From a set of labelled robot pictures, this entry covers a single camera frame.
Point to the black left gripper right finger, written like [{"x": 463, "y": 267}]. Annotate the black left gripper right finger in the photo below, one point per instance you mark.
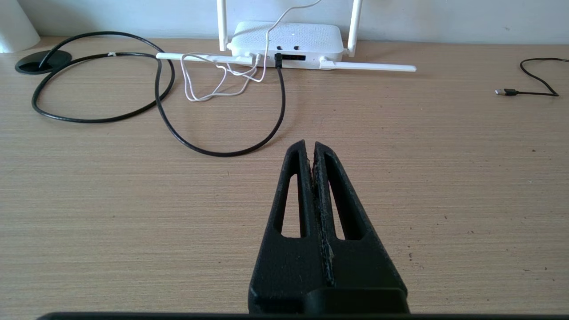
[{"x": 364, "y": 266}]

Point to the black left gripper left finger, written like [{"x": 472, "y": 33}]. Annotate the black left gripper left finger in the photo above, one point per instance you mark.
[{"x": 284, "y": 262}]

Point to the white router with antennas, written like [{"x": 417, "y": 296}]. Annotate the white router with antennas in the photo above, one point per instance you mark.
[{"x": 289, "y": 38}]

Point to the black round desk grommet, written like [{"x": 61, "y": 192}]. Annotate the black round desk grommet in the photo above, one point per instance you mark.
[{"x": 42, "y": 62}]

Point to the white toilet paper roll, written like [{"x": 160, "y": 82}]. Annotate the white toilet paper roll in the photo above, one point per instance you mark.
[{"x": 15, "y": 24}]

